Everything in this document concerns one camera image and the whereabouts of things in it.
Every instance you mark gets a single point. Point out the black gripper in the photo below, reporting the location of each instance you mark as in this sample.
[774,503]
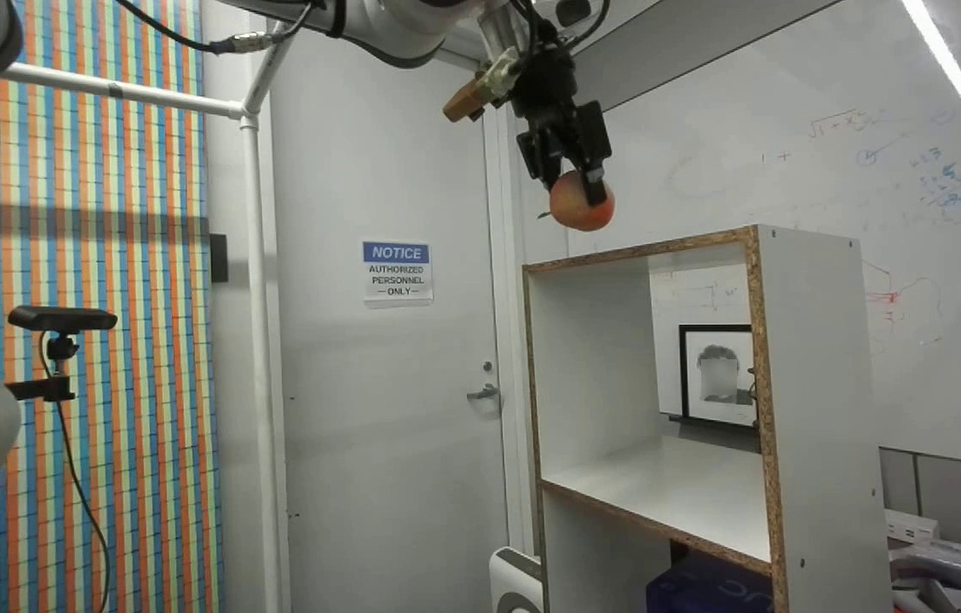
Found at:
[552,96]

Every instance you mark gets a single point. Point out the orange ball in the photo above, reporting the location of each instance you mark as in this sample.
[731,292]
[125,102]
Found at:
[581,205]

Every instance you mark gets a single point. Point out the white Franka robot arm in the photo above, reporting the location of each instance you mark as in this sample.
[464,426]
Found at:
[389,23]

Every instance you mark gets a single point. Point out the white open shelf cabinet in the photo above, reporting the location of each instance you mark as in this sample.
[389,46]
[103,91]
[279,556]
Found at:
[822,429]

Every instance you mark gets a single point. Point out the blue white notice sign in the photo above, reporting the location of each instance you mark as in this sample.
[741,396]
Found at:
[395,270]

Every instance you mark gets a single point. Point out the black framed portrait picture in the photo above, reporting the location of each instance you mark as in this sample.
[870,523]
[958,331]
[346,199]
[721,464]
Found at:
[721,377]

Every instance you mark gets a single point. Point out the white door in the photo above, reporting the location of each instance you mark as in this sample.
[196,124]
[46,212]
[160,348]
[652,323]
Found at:
[389,396]

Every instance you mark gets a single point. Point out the white air purifier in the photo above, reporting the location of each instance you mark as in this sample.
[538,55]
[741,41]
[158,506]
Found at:
[516,583]

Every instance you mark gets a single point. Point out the purple cloth item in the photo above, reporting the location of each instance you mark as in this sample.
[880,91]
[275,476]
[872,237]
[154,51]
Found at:
[706,587]

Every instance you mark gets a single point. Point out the cluttered office desk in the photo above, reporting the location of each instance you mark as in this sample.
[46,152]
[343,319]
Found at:
[958,564]

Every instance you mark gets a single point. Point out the black tripod stand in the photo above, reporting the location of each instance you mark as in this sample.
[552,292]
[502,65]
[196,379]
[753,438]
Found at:
[84,497]

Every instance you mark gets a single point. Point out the tan wrist camera box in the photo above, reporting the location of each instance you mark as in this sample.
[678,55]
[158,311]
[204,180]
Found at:
[482,91]

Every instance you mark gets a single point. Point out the large wall whiteboard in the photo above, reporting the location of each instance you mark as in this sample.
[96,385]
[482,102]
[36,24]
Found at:
[925,226]

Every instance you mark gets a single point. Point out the white vertical frame post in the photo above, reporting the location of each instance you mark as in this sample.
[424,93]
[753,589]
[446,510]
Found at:
[263,362]

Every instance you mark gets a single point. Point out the black wall switch box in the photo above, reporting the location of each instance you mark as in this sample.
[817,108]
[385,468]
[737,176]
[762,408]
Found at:
[219,260]

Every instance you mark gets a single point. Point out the white horizontal frame bar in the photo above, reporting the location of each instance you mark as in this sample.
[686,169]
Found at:
[125,91]

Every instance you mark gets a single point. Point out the black camera on stand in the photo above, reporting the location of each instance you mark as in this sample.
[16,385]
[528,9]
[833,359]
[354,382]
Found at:
[60,325]

